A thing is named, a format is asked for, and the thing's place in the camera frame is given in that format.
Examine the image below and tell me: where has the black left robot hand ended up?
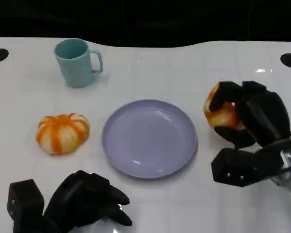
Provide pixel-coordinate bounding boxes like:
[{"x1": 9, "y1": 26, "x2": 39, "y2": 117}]
[{"x1": 43, "y1": 169, "x2": 133, "y2": 228}]

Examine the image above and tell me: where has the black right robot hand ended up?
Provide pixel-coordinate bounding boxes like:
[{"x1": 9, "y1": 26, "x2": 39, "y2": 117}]
[{"x1": 208, "y1": 81, "x2": 291, "y2": 150}]

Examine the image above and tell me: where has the browned orange bread roll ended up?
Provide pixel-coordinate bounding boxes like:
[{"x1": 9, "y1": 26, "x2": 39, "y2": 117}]
[{"x1": 203, "y1": 82, "x2": 244, "y2": 131}]

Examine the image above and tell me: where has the orange white striped bread roll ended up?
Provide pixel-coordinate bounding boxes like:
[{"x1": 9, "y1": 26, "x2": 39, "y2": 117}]
[{"x1": 35, "y1": 113, "x2": 90, "y2": 155}]

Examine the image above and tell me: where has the lilac plate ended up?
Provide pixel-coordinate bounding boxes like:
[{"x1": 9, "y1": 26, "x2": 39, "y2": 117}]
[{"x1": 102, "y1": 99, "x2": 199, "y2": 180}]

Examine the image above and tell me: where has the pale green mug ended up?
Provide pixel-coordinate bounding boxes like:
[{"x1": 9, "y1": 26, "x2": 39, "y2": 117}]
[{"x1": 54, "y1": 38, "x2": 104, "y2": 88}]

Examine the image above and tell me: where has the black backdrop cloth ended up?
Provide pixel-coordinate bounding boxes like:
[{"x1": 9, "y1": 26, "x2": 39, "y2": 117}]
[{"x1": 0, "y1": 0, "x2": 291, "y2": 48}]

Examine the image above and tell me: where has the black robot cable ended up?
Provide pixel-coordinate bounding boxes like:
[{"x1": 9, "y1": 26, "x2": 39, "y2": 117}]
[{"x1": 259, "y1": 127, "x2": 291, "y2": 153}]

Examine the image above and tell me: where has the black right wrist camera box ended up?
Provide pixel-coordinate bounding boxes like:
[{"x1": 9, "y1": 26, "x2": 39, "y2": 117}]
[{"x1": 210, "y1": 148, "x2": 283, "y2": 188}]

